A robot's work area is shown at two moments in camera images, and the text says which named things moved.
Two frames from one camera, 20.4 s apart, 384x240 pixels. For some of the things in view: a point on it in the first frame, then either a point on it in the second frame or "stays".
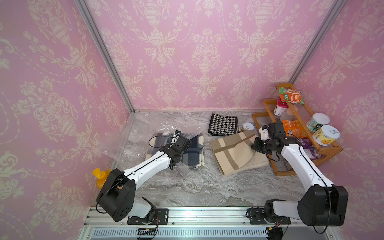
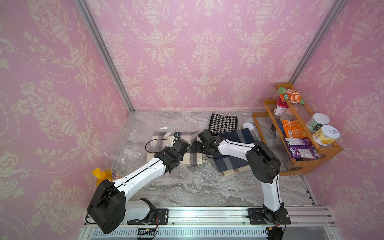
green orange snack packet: [290, 95] stays
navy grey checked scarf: [193, 155] to [226, 162]
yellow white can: [326, 135] stays
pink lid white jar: [281, 107] stays
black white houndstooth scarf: [222, 125] stays
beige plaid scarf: [233, 151] to [231, 171]
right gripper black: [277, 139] to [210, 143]
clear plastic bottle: [289, 115] stays
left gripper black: [169, 146] stays
